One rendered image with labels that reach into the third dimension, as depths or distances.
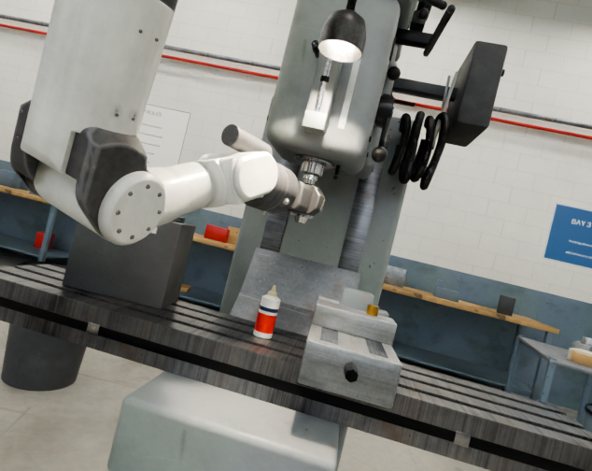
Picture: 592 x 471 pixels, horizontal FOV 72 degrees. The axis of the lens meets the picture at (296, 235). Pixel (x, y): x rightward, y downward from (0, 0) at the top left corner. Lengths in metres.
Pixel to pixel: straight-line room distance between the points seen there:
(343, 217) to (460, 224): 4.05
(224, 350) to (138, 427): 0.18
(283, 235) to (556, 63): 5.08
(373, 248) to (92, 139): 0.95
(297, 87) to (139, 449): 0.66
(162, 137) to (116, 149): 5.39
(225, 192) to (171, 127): 5.21
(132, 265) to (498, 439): 0.76
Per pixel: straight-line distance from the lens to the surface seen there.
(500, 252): 5.33
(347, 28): 0.69
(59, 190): 0.46
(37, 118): 0.42
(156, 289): 0.93
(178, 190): 0.52
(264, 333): 0.87
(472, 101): 1.14
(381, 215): 1.22
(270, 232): 1.23
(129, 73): 0.40
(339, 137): 0.78
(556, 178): 5.62
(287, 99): 0.81
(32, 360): 2.69
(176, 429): 0.70
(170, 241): 0.91
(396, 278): 4.53
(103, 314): 0.88
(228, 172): 0.57
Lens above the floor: 1.15
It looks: level
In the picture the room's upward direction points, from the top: 14 degrees clockwise
